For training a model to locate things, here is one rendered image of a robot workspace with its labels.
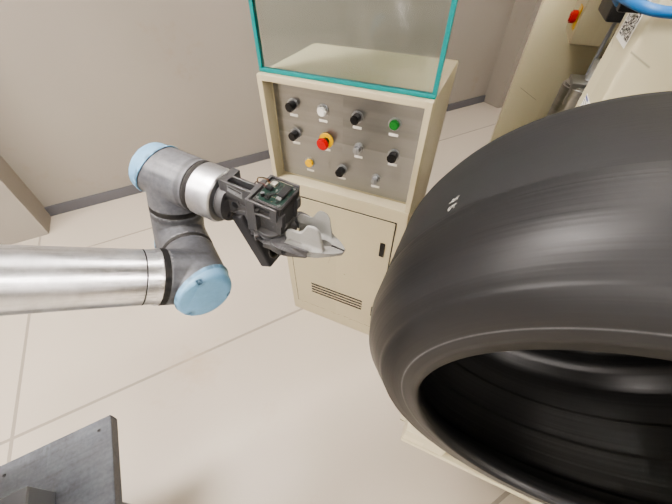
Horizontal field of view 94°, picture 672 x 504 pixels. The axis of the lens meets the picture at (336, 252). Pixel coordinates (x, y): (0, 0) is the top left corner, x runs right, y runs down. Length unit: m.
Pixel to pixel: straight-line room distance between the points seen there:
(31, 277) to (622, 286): 0.57
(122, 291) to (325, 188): 0.85
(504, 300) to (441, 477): 1.41
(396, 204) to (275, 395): 1.09
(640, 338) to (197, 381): 1.74
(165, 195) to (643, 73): 0.71
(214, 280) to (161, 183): 0.18
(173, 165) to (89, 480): 0.88
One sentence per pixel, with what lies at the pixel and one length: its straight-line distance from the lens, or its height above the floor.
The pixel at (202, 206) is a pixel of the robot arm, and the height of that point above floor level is 1.29.
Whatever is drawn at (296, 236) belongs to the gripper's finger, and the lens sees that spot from 0.48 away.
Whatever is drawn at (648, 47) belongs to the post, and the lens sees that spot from 0.63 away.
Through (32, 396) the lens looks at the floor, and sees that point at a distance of 2.24.
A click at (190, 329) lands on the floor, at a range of 2.01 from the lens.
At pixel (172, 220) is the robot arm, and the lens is 0.62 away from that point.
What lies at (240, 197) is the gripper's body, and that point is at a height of 1.31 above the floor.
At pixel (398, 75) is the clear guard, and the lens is 0.97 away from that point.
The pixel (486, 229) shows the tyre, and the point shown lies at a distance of 0.31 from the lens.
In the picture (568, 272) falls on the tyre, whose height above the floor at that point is 1.42.
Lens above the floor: 1.60
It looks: 46 degrees down
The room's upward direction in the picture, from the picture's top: straight up
